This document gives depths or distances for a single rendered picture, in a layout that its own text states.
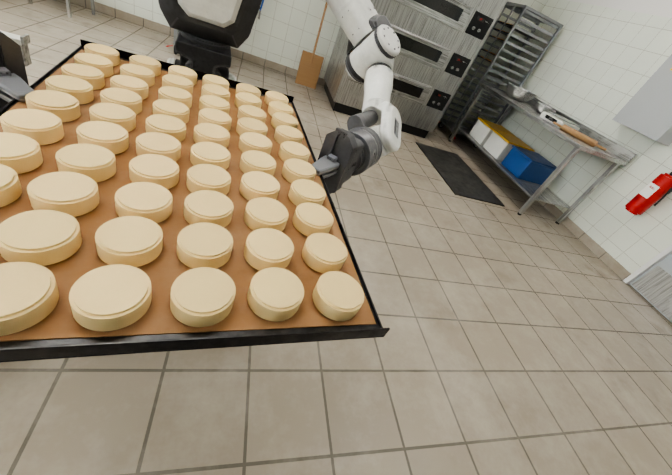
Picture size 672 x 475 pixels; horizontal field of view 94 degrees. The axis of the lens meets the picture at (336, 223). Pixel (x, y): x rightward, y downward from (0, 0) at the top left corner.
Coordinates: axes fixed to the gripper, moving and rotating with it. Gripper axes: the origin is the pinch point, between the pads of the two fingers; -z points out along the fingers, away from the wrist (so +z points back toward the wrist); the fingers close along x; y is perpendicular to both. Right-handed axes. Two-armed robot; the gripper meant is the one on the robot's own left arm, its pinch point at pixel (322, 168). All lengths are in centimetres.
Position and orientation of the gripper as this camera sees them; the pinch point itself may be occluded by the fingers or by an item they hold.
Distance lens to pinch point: 53.9
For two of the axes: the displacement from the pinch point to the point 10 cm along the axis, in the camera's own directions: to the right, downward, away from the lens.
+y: 8.2, 5.3, -2.1
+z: 4.6, -4.0, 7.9
